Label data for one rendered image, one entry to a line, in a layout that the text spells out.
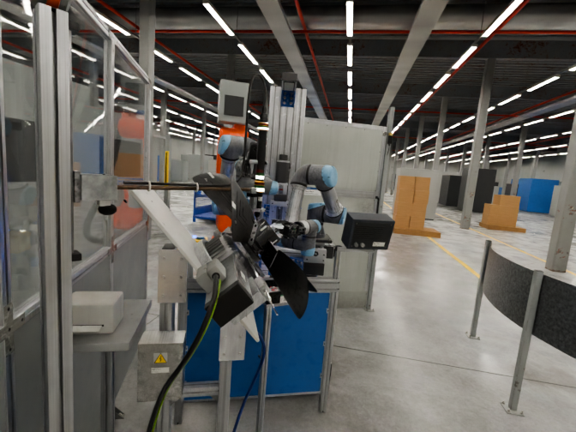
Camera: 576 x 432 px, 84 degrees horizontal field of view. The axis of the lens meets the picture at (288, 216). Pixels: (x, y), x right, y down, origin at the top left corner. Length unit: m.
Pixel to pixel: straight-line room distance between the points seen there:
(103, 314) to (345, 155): 2.69
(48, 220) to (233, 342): 0.76
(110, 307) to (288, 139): 1.55
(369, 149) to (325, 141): 0.49
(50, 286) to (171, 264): 0.38
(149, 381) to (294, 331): 0.94
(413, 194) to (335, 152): 6.26
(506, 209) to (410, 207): 4.93
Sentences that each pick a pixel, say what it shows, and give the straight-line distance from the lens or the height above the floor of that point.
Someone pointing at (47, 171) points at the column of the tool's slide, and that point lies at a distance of 1.00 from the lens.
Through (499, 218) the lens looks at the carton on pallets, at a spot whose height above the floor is 0.42.
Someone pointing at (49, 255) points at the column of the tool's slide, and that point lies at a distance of 1.04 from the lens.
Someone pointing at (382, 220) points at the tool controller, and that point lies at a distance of 1.91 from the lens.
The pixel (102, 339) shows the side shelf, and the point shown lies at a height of 0.86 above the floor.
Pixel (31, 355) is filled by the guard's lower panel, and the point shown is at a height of 0.84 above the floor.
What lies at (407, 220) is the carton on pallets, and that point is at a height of 0.37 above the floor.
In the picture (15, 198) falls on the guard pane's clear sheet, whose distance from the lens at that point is 1.17.
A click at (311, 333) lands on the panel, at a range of 2.05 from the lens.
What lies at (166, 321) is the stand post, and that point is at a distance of 1.35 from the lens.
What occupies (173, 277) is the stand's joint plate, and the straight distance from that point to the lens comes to 1.26.
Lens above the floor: 1.46
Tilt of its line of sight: 8 degrees down
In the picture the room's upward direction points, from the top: 5 degrees clockwise
